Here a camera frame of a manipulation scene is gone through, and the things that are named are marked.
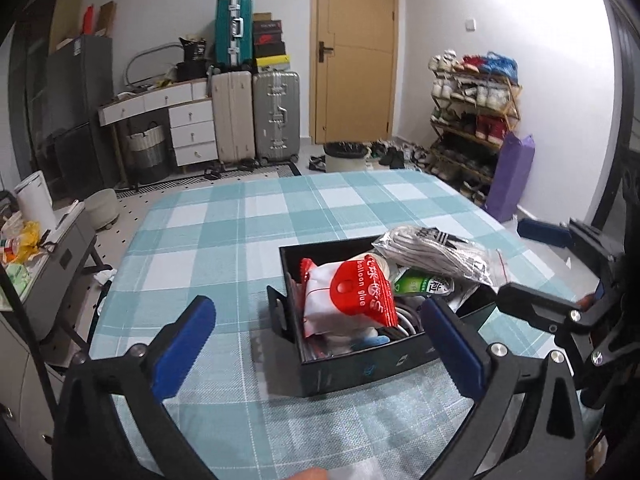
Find black red shoe box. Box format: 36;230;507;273
252;20;284;45

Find grey side cabinet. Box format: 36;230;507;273
15;205;113;341

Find tall cardboard sheet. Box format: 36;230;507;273
50;0;83;51

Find beige suitcase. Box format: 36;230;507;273
209;70;255;168

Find white bin black liner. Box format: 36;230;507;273
323;141;369;175

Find dark tall cabinet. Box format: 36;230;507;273
7;0;56;196

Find white cable coil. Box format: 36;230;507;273
387;305;426;341

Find light green pack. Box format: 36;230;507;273
4;264;32;297

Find scattered dark shoes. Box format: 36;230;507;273
367;140;431;171

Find light grey cabinet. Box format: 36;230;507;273
0;305;58;466

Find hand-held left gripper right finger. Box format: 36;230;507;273
419;296;587;480

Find woven laundry basket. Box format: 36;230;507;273
125;122;168;185

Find black bag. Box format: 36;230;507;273
176;35;211;81

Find wooden shoe rack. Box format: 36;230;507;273
429;50;523;206

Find white cylinder appliance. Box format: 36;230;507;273
14;171;57;233

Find green white packet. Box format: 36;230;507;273
391;266;457;297

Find teal suitcase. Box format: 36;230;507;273
215;0;254;72

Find silver suitcase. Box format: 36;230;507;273
251;71;302;165

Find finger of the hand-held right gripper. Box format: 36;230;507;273
517;217;627;272
496;283;609;337

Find white fluffy bundle blue clip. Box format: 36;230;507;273
312;327;392;358

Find white desk with drawers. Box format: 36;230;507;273
97;80;221;183

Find group of assorted shoes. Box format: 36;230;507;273
430;50;521;201

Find grey refrigerator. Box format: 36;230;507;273
47;35;121;186

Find black cardboard box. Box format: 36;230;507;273
266;234;506;400

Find yellow black shoe box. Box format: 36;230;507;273
255;55;291;74

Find clear bag of white cables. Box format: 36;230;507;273
372;225;512;289

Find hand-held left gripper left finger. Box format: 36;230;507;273
51;295;217;480

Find wooden door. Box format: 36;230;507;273
310;0;399;145

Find teal checked bed sheet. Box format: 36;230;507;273
87;170;591;480

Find yellow plastic bag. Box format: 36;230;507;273
10;222;43;263

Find oval silver frame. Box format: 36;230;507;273
125;44;183;88

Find red white packet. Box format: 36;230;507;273
299;255;399;338

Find small cardboard box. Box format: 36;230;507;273
97;1;117;37

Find beige round stool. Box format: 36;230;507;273
84;188;120;226

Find purple bag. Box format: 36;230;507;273
484;131;536;223

